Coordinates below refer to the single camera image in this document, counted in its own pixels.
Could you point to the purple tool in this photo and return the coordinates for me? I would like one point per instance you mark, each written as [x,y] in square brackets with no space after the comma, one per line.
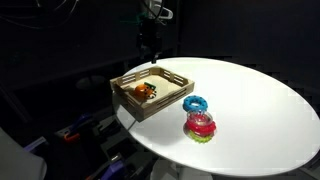
[115,168]

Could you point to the white table pedestal base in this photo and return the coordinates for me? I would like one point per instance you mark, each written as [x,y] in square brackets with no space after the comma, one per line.
[166,171]

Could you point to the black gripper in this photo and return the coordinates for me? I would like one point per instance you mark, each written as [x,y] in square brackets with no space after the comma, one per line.
[150,38]

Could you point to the wooden slatted crate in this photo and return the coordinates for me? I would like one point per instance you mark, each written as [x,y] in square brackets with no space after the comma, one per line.
[146,108]

